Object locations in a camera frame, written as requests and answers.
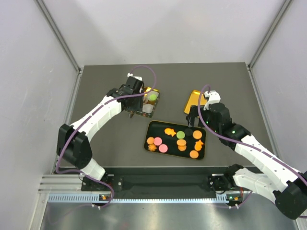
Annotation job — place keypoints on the orange swirl cookie centre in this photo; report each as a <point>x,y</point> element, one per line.
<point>182,148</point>

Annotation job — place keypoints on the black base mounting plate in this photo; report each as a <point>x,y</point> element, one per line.
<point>160,183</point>

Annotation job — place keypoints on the white paper cupcake liner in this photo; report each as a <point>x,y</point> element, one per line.
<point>152,92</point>
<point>145,100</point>
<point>147,108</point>

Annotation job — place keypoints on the aluminium frame post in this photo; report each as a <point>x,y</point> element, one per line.
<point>269,33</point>
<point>56,31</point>

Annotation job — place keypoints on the orange biscuit centre stack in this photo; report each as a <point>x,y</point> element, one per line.
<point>181,142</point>

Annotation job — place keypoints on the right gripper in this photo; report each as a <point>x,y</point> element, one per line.
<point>194,112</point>

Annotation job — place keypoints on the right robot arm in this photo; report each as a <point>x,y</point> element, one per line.
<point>278,182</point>

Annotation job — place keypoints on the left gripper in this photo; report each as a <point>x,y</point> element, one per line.
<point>138,107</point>

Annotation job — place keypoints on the orange fish cookie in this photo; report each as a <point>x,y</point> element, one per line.
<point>170,132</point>
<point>198,145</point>

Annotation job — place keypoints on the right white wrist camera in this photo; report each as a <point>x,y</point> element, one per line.
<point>212,97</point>

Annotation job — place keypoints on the orange biscuit bottom right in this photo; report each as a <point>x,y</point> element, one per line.
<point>194,154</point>

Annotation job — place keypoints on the pink sandwich cookie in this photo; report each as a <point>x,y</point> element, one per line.
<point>163,148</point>
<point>157,141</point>

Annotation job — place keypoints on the left aluminium frame post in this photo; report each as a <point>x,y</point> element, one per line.
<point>56,31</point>

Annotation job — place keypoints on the gold tin lid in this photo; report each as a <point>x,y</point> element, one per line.
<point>192,101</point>

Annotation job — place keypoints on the green sandwich cookie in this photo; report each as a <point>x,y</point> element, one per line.
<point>152,97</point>
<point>180,134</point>

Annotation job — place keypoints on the right aluminium frame post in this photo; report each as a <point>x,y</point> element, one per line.
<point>269,33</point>

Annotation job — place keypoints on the orange biscuit left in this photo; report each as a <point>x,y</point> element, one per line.
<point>150,140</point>

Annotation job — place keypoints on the metal serving tongs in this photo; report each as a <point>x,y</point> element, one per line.
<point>131,114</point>

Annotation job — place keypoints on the orange swirl cookie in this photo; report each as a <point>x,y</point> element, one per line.
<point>182,148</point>
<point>152,147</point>

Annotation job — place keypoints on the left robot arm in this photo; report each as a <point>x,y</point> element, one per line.
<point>73,143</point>

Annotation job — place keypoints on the orange swirl cookie left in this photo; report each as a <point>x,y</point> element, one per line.
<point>152,147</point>

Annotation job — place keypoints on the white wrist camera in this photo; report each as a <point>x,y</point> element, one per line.
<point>135,76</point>
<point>212,97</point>

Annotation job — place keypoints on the green christmas cookie tin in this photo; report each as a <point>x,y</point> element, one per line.
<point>147,90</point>

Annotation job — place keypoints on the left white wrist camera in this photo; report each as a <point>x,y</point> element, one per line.
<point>135,76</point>

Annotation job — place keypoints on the black gold-rimmed tray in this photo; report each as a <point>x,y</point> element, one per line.
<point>156,129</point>

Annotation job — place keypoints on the orange biscuit top right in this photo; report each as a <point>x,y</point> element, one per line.
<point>197,134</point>

